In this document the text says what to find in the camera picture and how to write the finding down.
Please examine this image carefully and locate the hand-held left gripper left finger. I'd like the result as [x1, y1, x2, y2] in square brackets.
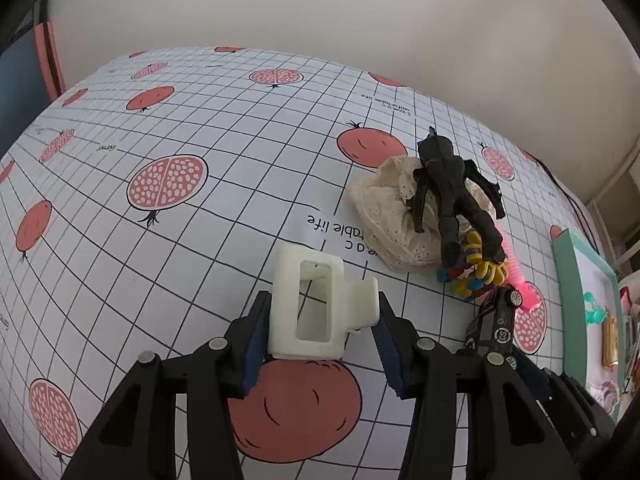
[62, 290, 273, 480]

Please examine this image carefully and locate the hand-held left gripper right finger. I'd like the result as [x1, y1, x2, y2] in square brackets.
[372, 291, 583, 480]

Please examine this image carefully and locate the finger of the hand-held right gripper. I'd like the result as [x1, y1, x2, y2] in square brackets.
[510, 347, 556, 404]

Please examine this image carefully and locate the pastel spiral hair tie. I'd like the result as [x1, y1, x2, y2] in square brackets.
[587, 379, 621, 406]

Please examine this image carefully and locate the white claw hair clip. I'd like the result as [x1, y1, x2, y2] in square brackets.
[267, 244, 379, 361]

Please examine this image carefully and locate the black toy car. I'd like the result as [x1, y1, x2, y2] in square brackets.
[457, 285, 523, 361]

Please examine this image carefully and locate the yellow snack packet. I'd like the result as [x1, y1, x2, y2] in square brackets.
[601, 312, 621, 371]

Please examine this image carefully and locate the teal hair clip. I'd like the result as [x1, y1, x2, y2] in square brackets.
[582, 291, 606, 325]

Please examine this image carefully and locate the teal cardboard box tray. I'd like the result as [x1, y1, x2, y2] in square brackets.
[551, 228, 626, 411]

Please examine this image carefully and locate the pink comb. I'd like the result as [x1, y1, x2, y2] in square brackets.
[492, 217, 537, 311]

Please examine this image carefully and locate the cream lace scrunchie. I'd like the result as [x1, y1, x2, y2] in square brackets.
[347, 156, 493, 275]

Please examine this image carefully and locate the multicolour spiral hair tie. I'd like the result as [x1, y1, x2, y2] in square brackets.
[436, 230, 507, 301]

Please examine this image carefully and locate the black action figure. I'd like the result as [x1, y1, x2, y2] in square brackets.
[406, 126, 505, 267]

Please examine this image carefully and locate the pomegranate printed grid sheet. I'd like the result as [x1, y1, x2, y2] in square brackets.
[0, 46, 616, 480]

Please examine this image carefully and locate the pink edged dark panel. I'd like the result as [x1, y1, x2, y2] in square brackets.
[0, 0, 66, 126]

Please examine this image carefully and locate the black cable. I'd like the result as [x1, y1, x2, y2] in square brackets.
[537, 160, 608, 256]

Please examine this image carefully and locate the white wooden frame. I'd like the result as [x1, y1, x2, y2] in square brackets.
[587, 142, 640, 281]

